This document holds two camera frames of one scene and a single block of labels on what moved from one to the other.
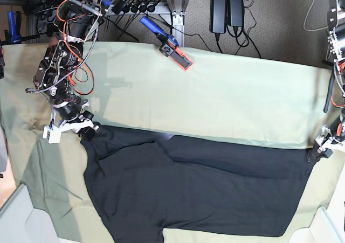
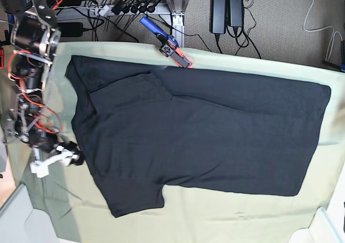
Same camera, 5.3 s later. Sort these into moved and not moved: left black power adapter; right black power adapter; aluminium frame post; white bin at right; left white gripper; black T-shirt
Moved: left white gripper; black T-shirt
Not moved: left black power adapter; right black power adapter; aluminium frame post; white bin at right
